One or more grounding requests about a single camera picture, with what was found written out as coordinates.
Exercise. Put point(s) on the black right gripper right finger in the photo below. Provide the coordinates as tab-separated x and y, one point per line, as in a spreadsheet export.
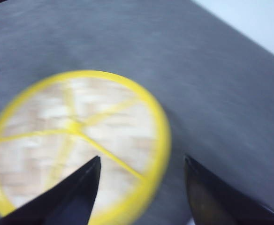
212	201

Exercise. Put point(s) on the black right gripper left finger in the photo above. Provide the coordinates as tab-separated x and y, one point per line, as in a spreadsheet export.
70	202

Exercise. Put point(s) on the woven bamboo steamer lid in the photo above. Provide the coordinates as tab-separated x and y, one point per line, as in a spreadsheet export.
59	123

